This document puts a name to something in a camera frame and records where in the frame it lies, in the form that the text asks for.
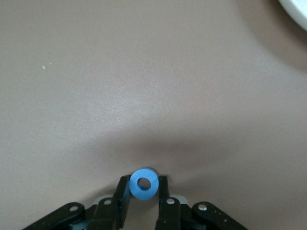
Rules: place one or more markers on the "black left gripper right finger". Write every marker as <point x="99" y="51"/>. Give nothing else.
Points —
<point x="172" y="215"/>

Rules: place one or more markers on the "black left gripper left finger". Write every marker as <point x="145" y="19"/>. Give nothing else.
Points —
<point x="105" y="215"/>

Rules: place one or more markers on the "blue letter o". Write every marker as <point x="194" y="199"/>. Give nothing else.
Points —
<point x="134" y="189"/>

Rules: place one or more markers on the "brown table cover mat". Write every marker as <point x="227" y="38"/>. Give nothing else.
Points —
<point x="96" y="95"/>

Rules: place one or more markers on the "beige plate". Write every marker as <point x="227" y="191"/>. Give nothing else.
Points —
<point x="298" y="12"/>

